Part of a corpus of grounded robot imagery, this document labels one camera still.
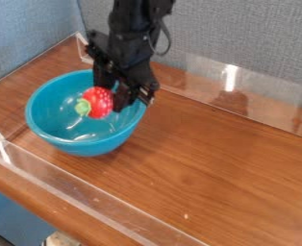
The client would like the clear acrylic back barrier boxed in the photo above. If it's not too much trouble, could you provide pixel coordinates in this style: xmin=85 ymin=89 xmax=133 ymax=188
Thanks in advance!
xmin=150 ymin=55 xmax=302 ymax=136

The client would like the clear acrylic barrier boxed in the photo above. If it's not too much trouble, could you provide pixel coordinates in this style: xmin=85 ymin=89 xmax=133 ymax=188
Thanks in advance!
xmin=150 ymin=55 xmax=302 ymax=136
xmin=0 ymin=141 xmax=209 ymax=246

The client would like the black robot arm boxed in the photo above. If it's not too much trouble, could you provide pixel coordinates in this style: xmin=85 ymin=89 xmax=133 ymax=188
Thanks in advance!
xmin=85 ymin=0 xmax=176 ymax=112

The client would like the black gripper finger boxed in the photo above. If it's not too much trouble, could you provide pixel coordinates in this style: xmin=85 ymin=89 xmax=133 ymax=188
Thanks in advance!
xmin=113 ymin=82 xmax=137 ymax=112
xmin=93 ymin=63 xmax=116 ymax=89

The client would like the blue bowl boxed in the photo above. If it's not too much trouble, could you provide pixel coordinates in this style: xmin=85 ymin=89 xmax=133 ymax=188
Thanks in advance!
xmin=24 ymin=69 xmax=146 ymax=157

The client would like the black cable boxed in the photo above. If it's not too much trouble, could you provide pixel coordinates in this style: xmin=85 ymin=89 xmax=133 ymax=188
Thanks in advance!
xmin=145 ymin=18 xmax=173 ymax=57

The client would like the red toy strawberry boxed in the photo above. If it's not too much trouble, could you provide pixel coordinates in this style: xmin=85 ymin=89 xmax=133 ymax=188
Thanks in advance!
xmin=74 ymin=86 xmax=113 ymax=119

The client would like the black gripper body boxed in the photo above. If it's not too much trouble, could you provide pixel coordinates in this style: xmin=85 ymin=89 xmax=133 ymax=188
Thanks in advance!
xmin=85 ymin=29 xmax=158 ymax=106

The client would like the clear acrylic front barrier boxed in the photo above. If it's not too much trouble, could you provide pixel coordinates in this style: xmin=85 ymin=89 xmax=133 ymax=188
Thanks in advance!
xmin=0 ymin=141 xmax=209 ymax=246

